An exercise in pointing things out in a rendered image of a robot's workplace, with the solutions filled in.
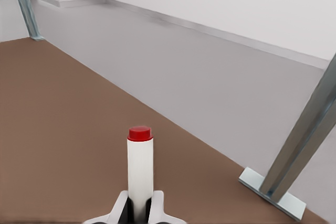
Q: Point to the white marker with red cap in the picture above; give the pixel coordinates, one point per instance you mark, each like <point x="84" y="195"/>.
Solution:
<point x="140" y="166"/>

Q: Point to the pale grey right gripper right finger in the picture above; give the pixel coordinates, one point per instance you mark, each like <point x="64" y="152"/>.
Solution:
<point x="159" y="207"/>

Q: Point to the silver frame post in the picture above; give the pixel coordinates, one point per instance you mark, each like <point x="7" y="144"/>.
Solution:
<point x="25" y="6"/>
<point x="294" y="166"/>

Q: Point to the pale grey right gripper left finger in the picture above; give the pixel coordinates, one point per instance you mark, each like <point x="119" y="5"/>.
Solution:
<point x="117" y="208"/>

